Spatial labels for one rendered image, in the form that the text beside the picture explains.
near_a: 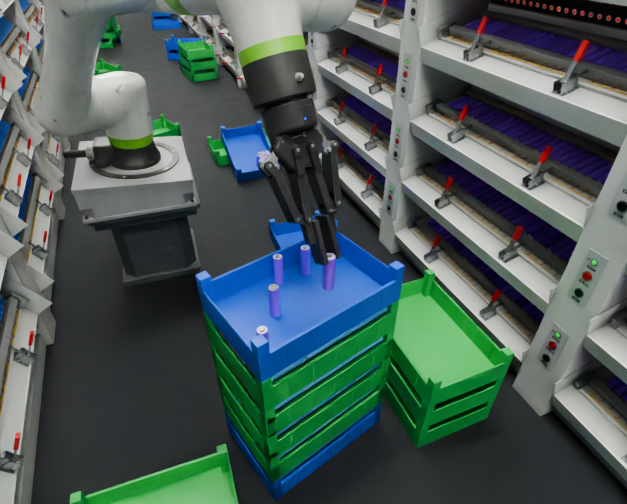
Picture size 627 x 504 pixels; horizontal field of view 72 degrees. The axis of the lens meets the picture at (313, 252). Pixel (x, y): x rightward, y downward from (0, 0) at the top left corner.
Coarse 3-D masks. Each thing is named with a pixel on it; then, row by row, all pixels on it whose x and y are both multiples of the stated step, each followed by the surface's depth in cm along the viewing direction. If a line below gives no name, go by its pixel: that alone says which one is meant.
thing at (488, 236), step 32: (416, 160) 136; (448, 160) 140; (416, 192) 133; (448, 192) 129; (480, 192) 123; (448, 224) 122; (480, 224) 116; (512, 224) 111; (544, 224) 109; (480, 256) 113; (512, 256) 105; (544, 256) 101; (544, 288) 97
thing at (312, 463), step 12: (228, 420) 98; (360, 420) 104; (372, 420) 101; (348, 432) 96; (360, 432) 100; (240, 444) 97; (336, 444) 95; (348, 444) 99; (252, 456) 92; (312, 456) 97; (324, 456) 94; (300, 468) 90; (312, 468) 93; (264, 480) 90; (288, 480) 89; (300, 480) 92; (276, 492) 88
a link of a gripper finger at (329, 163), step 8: (336, 144) 64; (328, 152) 65; (336, 152) 65; (328, 160) 65; (336, 160) 65; (328, 168) 65; (336, 168) 65; (328, 176) 66; (336, 176) 65; (328, 184) 66; (336, 184) 65; (328, 192) 67; (336, 192) 65; (336, 200) 66
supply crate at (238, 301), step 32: (288, 256) 85; (352, 256) 87; (224, 288) 79; (256, 288) 82; (288, 288) 82; (320, 288) 82; (352, 288) 82; (384, 288) 74; (224, 320) 69; (256, 320) 75; (288, 320) 75; (320, 320) 75; (352, 320) 73; (256, 352) 62; (288, 352) 66
